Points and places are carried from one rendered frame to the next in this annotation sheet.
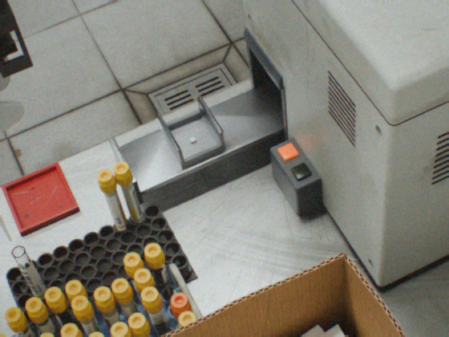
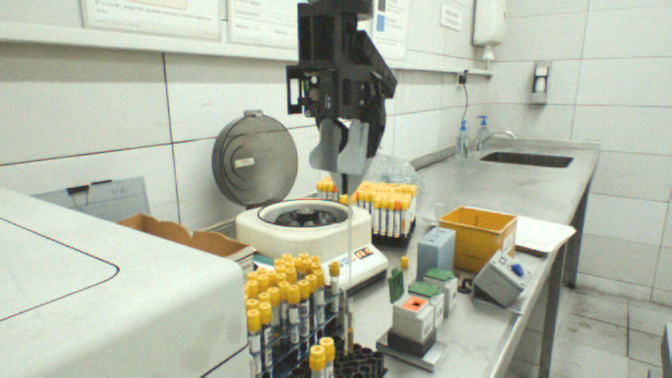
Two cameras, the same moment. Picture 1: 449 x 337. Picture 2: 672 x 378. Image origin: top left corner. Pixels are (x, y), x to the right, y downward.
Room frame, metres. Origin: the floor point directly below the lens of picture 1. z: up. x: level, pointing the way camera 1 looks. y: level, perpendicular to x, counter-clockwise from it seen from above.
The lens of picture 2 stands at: (0.85, -0.13, 1.25)
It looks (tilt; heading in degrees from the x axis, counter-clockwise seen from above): 14 degrees down; 141
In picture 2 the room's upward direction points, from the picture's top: straight up
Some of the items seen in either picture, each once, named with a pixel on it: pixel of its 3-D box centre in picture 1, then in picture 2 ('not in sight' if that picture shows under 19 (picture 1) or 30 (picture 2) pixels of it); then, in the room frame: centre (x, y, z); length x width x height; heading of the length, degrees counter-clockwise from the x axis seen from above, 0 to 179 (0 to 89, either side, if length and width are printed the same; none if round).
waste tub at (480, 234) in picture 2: not in sight; (476, 239); (0.36, 0.65, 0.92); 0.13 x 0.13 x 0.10; 15
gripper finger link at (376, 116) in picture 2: not in sight; (364, 119); (0.49, 0.20, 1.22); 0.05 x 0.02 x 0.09; 17
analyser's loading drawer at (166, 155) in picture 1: (211, 128); not in sight; (0.62, 0.01, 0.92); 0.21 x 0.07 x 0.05; 108
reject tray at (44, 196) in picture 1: (39, 198); not in sight; (0.60, 0.20, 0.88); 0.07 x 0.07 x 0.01; 18
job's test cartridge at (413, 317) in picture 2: not in sight; (412, 323); (0.49, 0.29, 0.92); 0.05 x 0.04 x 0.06; 17
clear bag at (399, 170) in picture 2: not in sight; (396, 173); (-0.18, 0.97, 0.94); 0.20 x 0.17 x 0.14; 79
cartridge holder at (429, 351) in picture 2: not in sight; (412, 340); (0.50, 0.29, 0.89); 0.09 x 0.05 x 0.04; 17
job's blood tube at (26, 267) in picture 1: (33, 278); (349, 334); (0.47, 0.20, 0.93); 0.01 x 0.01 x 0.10; 18
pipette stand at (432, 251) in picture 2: not in sight; (435, 260); (0.38, 0.49, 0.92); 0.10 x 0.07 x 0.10; 110
